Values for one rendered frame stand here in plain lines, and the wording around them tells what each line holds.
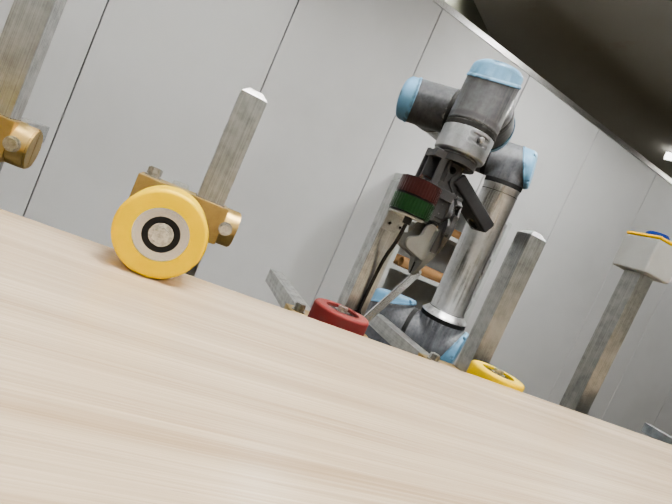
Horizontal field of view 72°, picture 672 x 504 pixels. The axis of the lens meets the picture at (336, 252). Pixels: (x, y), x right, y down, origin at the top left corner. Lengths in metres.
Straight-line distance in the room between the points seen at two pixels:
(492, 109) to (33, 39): 0.63
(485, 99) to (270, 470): 0.69
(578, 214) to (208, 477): 4.96
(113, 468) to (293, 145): 3.25
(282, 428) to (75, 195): 3.09
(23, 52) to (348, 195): 3.08
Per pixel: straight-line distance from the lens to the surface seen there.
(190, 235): 0.43
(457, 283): 1.48
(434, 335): 1.49
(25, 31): 0.65
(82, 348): 0.28
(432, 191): 0.64
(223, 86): 3.31
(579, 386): 1.01
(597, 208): 5.27
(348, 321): 0.59
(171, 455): 0.21
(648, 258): 0.99
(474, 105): 0.82
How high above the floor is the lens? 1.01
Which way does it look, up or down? 4 degrees down
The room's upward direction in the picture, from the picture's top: 24 degrees clockwise
